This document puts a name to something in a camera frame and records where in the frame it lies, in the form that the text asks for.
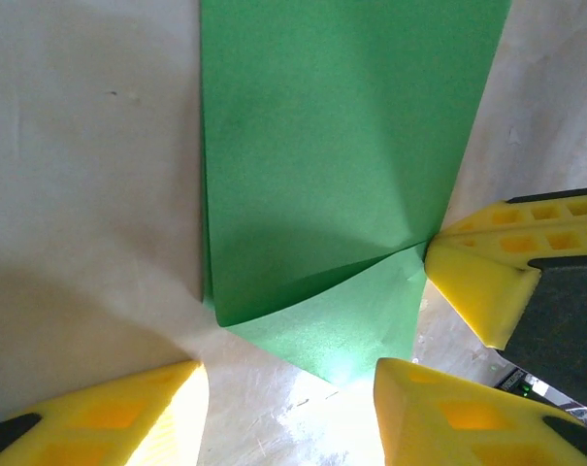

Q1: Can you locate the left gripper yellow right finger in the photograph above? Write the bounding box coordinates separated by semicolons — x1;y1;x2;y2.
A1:
373;356;587;466

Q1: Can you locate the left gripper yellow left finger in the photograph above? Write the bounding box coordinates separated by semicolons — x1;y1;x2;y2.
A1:
0;358;211;466

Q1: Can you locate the green square paper sheet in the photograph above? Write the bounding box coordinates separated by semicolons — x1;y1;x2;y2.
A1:
198;0;513;385

